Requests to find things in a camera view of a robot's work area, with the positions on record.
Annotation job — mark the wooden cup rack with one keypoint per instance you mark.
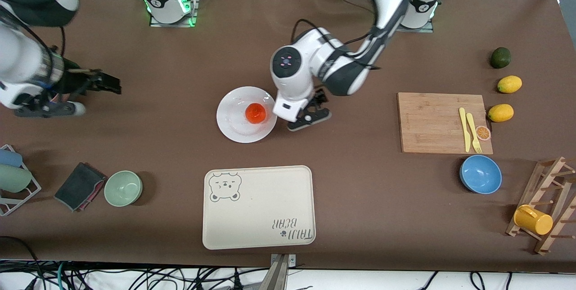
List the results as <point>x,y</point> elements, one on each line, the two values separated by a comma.
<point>536,191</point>

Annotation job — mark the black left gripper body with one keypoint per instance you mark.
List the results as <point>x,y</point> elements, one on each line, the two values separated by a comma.
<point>318,98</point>

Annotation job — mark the pink folded cloth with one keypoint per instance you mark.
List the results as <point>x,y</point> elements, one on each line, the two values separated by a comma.
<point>95,193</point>

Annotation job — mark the pale green cup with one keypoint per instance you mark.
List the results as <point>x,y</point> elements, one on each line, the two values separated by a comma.
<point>13,178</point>

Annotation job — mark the light green bowl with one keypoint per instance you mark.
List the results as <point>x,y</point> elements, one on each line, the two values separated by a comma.
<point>123,189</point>

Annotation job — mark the white round plate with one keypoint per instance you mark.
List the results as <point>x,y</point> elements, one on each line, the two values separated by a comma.
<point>234,121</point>

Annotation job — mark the dark green avocado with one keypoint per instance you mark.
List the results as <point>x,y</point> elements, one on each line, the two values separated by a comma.
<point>500,57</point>

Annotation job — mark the yellow plastic knife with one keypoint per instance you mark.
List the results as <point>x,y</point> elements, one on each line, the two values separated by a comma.
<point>464,128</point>

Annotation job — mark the yellow lemon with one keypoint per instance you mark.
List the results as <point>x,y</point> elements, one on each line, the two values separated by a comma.
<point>510,84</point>
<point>501,113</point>

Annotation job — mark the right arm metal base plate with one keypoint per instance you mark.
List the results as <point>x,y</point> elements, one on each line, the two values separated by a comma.
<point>173,24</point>

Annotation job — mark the dark grey folded cloth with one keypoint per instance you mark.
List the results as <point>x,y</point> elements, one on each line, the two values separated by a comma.
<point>76,186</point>

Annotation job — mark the orange slice toy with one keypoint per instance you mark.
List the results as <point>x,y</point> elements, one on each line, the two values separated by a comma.
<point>483,133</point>

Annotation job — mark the yellow cup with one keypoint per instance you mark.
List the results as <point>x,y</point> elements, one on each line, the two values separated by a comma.
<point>533,220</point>

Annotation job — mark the bamboo cutting board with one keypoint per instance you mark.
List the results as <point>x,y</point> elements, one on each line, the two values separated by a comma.
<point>427,121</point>

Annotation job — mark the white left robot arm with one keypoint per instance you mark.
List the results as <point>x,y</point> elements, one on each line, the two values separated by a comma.
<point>342,67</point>

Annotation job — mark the light blue cup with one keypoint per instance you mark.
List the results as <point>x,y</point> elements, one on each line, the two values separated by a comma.
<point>10,158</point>

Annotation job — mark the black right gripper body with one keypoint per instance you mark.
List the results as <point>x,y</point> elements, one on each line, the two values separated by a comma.
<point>72,80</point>

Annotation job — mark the cream bear print tray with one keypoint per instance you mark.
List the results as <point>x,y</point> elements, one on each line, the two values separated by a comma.
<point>265,200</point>

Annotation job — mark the blue bowl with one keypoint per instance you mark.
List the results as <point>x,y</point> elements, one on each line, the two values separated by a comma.
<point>480,174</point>

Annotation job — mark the orange fruit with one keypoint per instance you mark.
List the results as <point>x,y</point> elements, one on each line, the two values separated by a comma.
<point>255,113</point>

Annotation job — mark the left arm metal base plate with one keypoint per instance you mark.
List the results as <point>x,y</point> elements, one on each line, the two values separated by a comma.
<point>420,29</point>

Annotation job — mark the yellow plastic fork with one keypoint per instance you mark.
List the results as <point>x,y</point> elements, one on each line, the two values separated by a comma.
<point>472,130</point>

